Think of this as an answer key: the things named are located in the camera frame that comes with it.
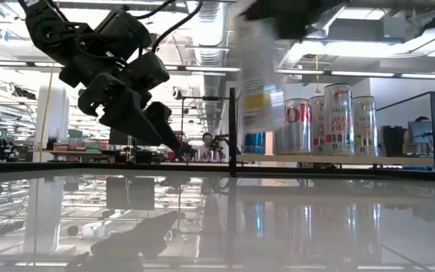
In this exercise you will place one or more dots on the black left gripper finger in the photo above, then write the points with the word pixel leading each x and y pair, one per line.
pixel 130 117
pixel 168 128

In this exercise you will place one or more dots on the tall white Celsius can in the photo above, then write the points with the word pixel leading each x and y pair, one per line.
pixel 257 75
pixel 366 128
pixel 338 121
pixel 317 128

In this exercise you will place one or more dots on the blue silver beverage can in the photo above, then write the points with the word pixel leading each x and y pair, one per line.
pixel 254 143

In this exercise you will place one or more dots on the silver red Diet Coke can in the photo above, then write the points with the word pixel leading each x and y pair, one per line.
pixel 298 128

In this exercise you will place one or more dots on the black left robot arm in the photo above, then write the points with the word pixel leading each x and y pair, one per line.
pixel 51 34

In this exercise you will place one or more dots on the person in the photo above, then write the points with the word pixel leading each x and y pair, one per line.
pixel 421 119
pixel 207 139

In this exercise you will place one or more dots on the background wooden desk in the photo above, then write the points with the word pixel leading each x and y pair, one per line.
pixel 74 153

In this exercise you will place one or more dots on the long ceiling light strip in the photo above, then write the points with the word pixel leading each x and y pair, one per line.
pixel 364 73
pixel 211 68

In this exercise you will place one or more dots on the black bin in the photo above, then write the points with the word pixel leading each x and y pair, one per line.
pixel 393 140

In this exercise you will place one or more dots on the grey computer monitor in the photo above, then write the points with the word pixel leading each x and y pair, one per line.
pixel 425 132

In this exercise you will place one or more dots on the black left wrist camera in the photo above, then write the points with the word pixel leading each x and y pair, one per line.
pixel 147 72

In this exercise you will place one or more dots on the black metal shelf frame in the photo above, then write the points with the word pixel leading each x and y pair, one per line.
pixel 232 132

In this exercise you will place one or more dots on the black aluminium table frame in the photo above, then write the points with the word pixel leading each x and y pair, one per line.
pixel 89 167

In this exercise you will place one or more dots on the silver ventilation duct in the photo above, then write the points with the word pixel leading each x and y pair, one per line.
pixel 210 45

